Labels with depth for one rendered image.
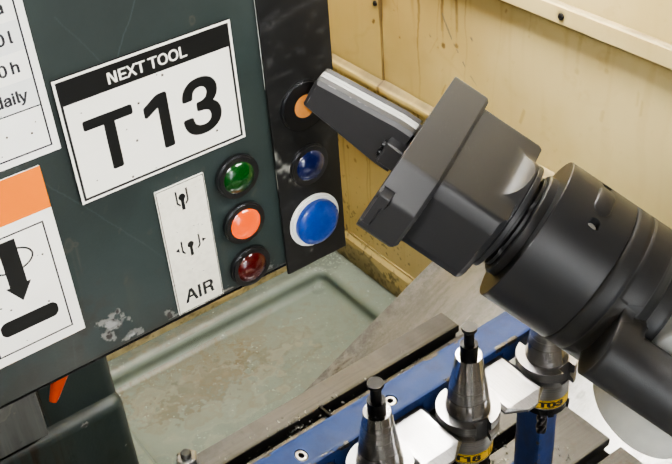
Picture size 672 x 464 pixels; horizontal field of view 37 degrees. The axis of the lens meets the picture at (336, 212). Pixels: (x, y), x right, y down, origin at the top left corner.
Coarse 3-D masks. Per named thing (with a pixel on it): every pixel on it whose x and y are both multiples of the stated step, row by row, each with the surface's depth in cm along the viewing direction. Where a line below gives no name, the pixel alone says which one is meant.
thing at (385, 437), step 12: (372, 420) 87; (384, 420) 87; (360, 432) 89; (372, 432) 88; (384, 432) 88; (396, 432) 89; (360, 444) 89; (372, 444) 88; (384, 444) 88; (396, 444) 89; (360, 456) 90; (372, 456) 89; (384, 456) 89; (396, 456) 90
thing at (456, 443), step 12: (420, 408) 98; (396, 420) 97; (408, 420) 97; (420, 420) 97; (432, 420) 97; (408, 432) 96; (420, 432) 96; (432, 432) 95; (444, 432) 95; (408, 444) 94; (420, 444) 94; (432, 444) 94; (444, 444) 94; (456, 444) 94; (420, 456) 93; (432, 456) 93; (444, 456) 93; (456, 456) 93
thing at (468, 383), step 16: (480, 352) 93; (464, 368) 92; (480, 368) 93; (464, 384) 93; (480, 384) 93; (448, 400) 96; (464, 400) 94; (480, 400) 94; (464, 416) 95; (480, 416) 95
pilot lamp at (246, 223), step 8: (240, 216) 57; (248, 216) 57; (256, 216) 57; (232, 224) 57; (240, 224) 57; (248, 224) 57; (256, 224) 57; (232, 232) 57; (240, 232) 57; (248, 232) 57
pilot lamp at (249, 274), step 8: (248, 256) 58; (256, 256) 59; (264, 256) 59; (240, 264) 58; (248, 264) 58; (256, 264) 59; (264, 264) 59; (240, 272) 59; (248, 272) 59; (256, 272) 59; (248, 280) 59
